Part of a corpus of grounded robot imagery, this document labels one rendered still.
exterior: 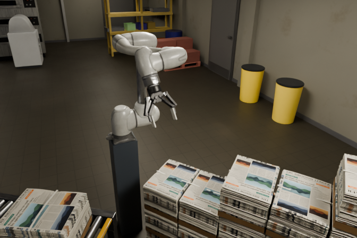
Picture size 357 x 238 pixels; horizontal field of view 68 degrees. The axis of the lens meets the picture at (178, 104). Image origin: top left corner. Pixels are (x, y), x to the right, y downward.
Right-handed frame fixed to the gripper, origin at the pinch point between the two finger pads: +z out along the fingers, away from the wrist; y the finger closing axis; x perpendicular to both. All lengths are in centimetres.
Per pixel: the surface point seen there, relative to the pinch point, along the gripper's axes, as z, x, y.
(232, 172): 46, 5, 38
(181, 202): 58, 34, 11
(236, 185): 51, -3, 31
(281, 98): 44, 155, 303
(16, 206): 20, 51, -77
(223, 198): 57, 3, 24
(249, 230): 79, -2, 31
